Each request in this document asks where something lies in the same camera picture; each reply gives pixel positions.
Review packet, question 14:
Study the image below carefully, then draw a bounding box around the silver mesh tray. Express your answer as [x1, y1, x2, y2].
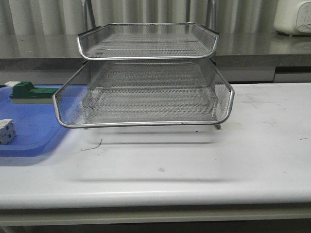
[53, 58, 235, 128]
[77, 22, 219, 61]
[81, 86, 219, 121]

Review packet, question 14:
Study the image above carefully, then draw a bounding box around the blue plastic tray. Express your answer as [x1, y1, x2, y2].
[0, 84, 87, 158]

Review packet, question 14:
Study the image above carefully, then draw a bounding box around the green terminal block component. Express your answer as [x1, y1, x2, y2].
[5, 81, 58, 104]

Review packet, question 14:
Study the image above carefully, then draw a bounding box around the white electrical block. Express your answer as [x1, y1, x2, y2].
[0, 119, 17, 145]

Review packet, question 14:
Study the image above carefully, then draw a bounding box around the white kitchen appliance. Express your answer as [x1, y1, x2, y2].
[274, 0, 311, 36]

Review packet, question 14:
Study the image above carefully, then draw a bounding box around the silver metal rack frame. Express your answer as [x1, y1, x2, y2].
[82, 0, 222, 131]

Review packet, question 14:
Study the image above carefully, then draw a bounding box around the thin loose wire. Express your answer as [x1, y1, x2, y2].
[80, 139, 103, 151]

